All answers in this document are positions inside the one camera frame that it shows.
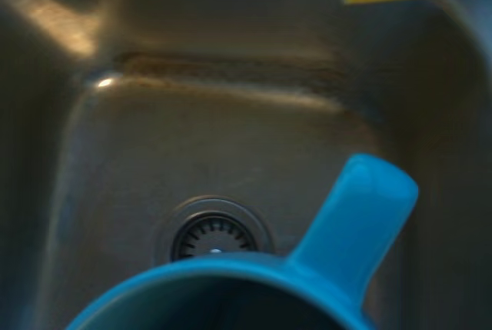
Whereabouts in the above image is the blue plastic cup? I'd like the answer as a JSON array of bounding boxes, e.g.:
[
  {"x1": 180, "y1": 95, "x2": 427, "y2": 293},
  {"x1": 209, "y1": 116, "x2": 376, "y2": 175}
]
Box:
[{"x1": 63, "y1": 152, "x2": 420, "y2": 330}]

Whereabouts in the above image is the stainless steel double sink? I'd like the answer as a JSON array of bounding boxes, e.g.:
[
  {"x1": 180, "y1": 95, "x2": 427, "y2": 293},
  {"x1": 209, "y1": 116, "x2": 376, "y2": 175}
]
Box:
[{"x1": 0, "y1": 0, "x2": 492, "y2": 330}]

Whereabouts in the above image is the round metal drain strainer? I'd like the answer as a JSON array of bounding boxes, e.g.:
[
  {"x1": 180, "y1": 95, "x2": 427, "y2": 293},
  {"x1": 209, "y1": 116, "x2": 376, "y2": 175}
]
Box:
[{"x1": 153, "y1": 195, "x2": 276, "y2": 266}]

